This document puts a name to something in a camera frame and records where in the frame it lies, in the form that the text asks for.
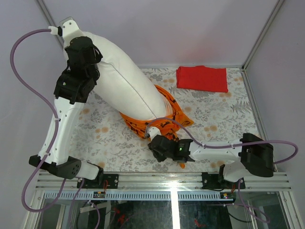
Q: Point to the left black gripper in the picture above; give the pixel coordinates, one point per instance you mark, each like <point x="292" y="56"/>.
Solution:
<point x="96" y="55"/>

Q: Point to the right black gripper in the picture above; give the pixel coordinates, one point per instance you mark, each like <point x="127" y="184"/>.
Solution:
<point x="159" y="158"/>

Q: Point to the white pillow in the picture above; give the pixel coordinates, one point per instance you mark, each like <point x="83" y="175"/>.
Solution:
<point x="124" y="86"/>

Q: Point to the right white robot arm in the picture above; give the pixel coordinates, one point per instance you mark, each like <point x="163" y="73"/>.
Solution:
<point x="247" y="156"/>

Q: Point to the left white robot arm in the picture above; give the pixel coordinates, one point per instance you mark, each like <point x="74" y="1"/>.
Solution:
<point x="56" y="145"/>

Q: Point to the floral table mat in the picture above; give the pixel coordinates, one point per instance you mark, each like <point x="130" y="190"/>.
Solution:
<point x="102" y="137"/>

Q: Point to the red folded cloth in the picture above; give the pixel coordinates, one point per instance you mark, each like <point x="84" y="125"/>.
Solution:
<point x="202" y="78"/>

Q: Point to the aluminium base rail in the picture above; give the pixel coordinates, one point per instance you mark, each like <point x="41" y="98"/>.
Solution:
<point x="137" y="186"/>

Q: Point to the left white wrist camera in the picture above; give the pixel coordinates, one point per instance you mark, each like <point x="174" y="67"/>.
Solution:
<point x="67" y="31"/>

